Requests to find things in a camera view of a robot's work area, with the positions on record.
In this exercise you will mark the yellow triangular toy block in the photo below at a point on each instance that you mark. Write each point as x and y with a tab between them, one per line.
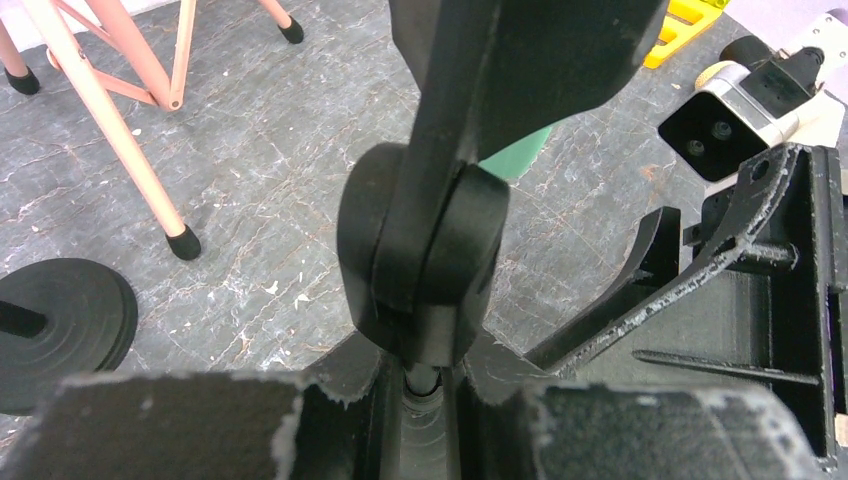
684	21

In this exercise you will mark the yellow microphone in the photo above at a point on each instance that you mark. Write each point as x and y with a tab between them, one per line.
709	73

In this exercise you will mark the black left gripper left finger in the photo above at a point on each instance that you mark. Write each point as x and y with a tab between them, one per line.
338	419

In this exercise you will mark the green microphone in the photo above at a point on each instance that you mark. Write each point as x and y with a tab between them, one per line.
515	160

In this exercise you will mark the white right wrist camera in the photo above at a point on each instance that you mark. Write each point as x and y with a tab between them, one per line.
740	113

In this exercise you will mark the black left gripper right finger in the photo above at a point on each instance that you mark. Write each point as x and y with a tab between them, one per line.
506	419

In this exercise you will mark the black microphone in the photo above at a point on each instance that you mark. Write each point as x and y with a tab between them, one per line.
748	51

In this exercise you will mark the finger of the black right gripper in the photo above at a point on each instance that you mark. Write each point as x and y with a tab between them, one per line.
652	263
760	297

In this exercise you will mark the black microphone stand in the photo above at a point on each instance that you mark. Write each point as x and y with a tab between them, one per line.
61	317
420	224

